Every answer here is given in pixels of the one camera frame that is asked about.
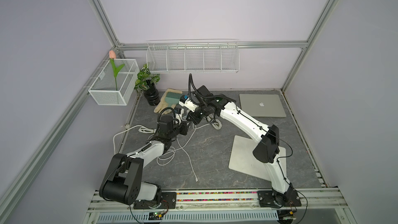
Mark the colourful bead strip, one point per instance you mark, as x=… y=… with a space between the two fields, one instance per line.
x=210 y=196

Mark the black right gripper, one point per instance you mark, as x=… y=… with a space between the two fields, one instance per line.
x=191 y=116

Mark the pink artificial tulip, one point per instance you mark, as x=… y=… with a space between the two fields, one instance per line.
x=116 y=69

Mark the long white wire shelf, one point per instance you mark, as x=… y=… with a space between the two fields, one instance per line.
x=193 y=56

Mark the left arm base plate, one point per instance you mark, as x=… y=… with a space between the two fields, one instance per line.
x=166 y=200

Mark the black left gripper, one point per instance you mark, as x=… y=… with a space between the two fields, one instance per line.
x=184 y=128

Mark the silver laptop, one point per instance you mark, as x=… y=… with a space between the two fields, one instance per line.
x=242 y=159
x=262 y=105

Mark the silver laptop near front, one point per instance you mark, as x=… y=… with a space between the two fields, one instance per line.
x=242 y=159

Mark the white vented cable duct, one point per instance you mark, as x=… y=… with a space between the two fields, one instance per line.
x=175 y=217

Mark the green plant in black pot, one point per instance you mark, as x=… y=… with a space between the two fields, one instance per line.
x=145 y=83

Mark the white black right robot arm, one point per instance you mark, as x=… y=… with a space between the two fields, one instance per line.
x=266 y=137

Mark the silver laptop at back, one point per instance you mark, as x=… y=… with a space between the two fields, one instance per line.
x=262 y=105

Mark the white wire basket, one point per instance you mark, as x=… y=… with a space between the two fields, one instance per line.
x=103 y=89

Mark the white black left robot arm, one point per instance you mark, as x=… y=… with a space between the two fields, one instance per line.
x=123 y=179

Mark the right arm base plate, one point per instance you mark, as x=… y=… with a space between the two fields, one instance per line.
x=274 y=199

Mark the beige green work glove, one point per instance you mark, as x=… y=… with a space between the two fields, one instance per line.
x=170 y=98

